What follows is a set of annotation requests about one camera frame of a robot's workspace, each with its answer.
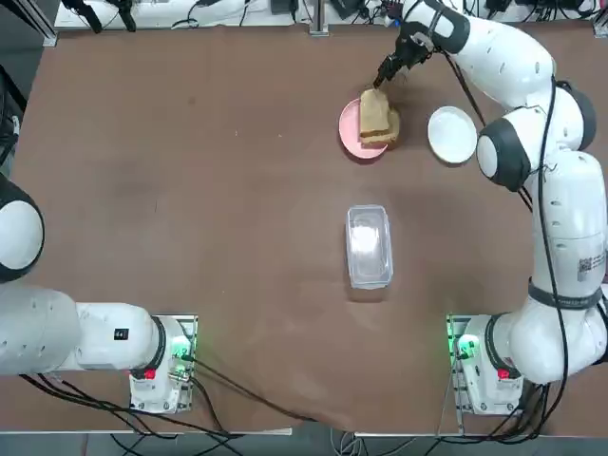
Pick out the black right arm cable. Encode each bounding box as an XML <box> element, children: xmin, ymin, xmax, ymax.
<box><xmin>429</xmin><ymin>45</ymin><xmax>576</xmax><ymax>395</ymax></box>

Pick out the aluminium camera post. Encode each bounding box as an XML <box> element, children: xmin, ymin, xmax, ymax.
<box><xmin>308</xmin><ymin>0</ymin><xmax>331</xmax><ymax>36</ymax></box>

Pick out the black tripod leg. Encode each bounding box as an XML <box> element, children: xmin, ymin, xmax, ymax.
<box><xmin>113</xmin><ymin>0</ymin><xmax>137</xmax><ymax>32</ymax></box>
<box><xmin>61</xmin><ymin>0</ymin><xmax>104</xmax><ymax>35</ymax></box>

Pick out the black table cable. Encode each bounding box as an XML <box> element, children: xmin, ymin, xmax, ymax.
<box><xmin>189</xmin><ymin>355</ymin><xmax>336</xmax><ymax>425</ymax></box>

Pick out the brown-crust bread slice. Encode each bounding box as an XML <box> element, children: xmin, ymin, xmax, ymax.
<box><xmin>358</xmin><ymin>88</ymin><xmax>392</xmax><ymax>138</ymax></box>
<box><xmin>359</xmin><ymin>106</ymin><xmax>402</xmax><ymax>147</ymax></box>

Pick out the white round plate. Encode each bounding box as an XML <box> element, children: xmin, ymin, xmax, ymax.
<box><xmin>427</xmin><ymin>105</ymin><xmax>479</xmax><ymax>165</ymax></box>

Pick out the black bench device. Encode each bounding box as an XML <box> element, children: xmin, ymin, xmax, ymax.
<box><xmin>330</xmin><ymin>0</ymin><xmax>370</xmax><ymax>21</ymax></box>

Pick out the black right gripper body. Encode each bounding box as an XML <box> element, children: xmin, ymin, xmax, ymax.
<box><xmin>396</xmin><ymin>24</ymin><xmax>434</xmax><ymax>67</ymax></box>

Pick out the clear plastic food container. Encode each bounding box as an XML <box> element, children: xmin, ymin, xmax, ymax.
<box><xmin>344</xmin><ymin>203</ymin><xmax>395</xmax><ymax>291</ymax></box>

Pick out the pink round plate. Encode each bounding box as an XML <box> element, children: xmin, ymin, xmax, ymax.
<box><xmin>338</xmin><ymin>98</ymin><xmax>398</xmax><ymax>161</ymax></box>

